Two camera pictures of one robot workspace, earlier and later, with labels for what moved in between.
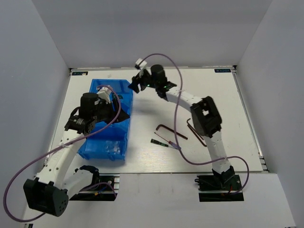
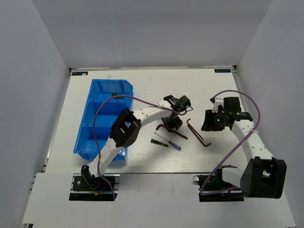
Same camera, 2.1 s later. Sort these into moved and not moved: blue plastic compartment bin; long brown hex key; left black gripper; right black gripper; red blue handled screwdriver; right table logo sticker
Moved: left black gripper; right black gripper
Not moved: red blue handled screwdriver; blue plastic compartment bin; right table logo sticker; long brown hex key
